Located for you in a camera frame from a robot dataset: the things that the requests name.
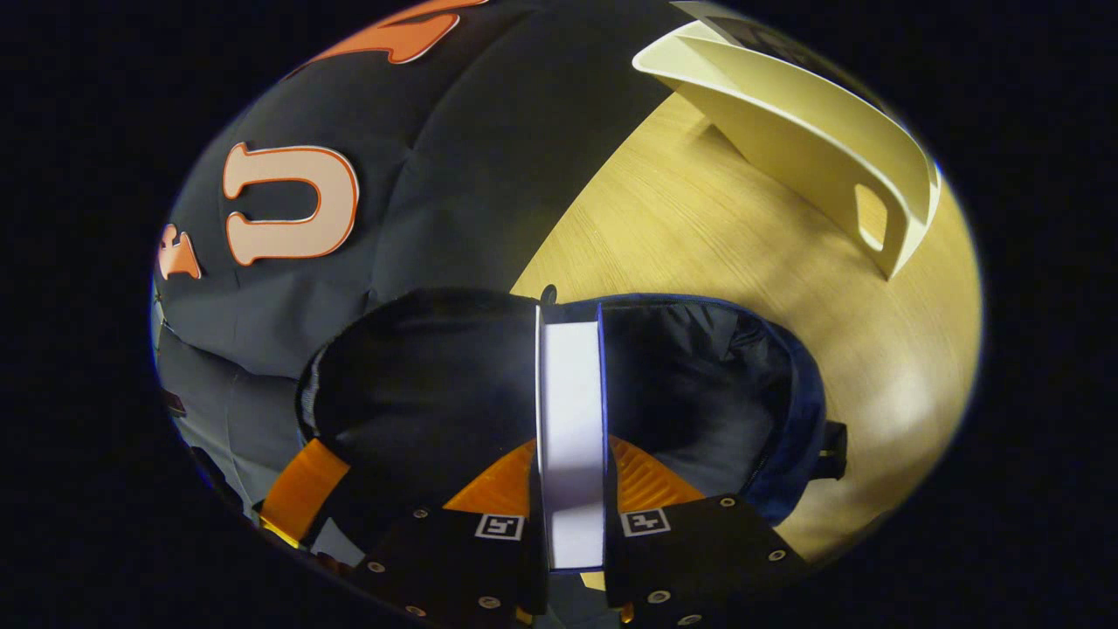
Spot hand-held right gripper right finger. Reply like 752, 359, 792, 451
603, 435, 813, 629

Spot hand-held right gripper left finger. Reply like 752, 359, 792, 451
349, 437, 549, 629

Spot blue cover book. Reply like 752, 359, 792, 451
533, 301, 610, 575

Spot blue schoolbag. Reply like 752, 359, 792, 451
295, 287, 850, 547

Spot white bookshelf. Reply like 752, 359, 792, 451
631, 0, 942, 280

